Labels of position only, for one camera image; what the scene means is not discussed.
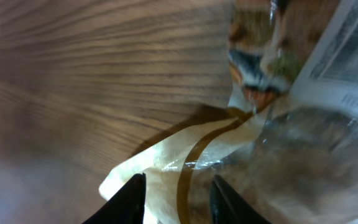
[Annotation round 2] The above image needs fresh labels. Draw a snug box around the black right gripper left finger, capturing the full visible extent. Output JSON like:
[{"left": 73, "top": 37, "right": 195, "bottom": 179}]
[{"left": 83, "top": 173, "right": 146, "bottom": 224}]

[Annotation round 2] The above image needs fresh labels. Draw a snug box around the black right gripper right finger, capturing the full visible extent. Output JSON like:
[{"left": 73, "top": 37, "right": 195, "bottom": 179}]
[{"left": 209, "top": 175, "right": 271, "bottom": 224}]

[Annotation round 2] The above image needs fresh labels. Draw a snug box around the white brown snack pouch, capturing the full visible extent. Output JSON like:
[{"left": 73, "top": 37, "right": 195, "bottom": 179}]
[{"left": 99, "top": 0, "right": 358, "bottom": 223}]

